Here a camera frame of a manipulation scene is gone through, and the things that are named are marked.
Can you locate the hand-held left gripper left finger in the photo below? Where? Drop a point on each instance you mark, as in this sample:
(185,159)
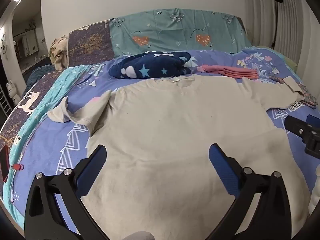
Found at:
(88,177)

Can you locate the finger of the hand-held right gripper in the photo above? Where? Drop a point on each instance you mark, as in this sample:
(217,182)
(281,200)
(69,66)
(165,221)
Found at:
(313,120)
(296,127)

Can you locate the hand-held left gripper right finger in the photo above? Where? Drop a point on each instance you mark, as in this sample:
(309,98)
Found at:
(222,170)

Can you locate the beige t-shirt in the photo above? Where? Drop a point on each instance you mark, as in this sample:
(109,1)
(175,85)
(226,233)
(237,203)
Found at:
(175,130)

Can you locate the floral patterned cloth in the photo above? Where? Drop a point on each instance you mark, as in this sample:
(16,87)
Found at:
(308,97)

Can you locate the purple printed bed cover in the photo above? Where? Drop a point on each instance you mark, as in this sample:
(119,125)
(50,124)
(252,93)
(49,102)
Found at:
(50,150)

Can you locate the white plush item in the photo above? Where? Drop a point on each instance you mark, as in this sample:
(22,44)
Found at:
(315,192)

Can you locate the red tag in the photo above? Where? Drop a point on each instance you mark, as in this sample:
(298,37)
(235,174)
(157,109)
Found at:
(17,167)

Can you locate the pink folded cloth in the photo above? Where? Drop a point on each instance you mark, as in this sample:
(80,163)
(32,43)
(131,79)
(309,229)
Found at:
(235,72)

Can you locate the white curtain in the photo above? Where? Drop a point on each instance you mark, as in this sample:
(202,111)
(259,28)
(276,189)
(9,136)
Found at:
(295,30)

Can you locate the navy deer print teal quilt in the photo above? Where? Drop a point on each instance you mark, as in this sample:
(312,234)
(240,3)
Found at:
(50,92)

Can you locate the white ladder rack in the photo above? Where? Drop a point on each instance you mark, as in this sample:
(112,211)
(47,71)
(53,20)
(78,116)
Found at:
(3,105)

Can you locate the dark blue knit blanket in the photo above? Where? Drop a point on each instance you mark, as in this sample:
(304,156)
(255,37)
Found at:
(40,73)

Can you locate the white rabbit figurine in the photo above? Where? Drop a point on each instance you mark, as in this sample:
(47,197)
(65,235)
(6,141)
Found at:
(11,92)

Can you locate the navy star print blanket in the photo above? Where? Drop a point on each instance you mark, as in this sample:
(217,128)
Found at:
(140,65)

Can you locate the beige crumpled cloth pile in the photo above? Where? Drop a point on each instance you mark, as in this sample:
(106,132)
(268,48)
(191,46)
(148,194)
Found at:
(58,52)

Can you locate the teal heart print sheet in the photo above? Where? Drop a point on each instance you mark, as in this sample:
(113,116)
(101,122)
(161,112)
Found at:
(170,35)

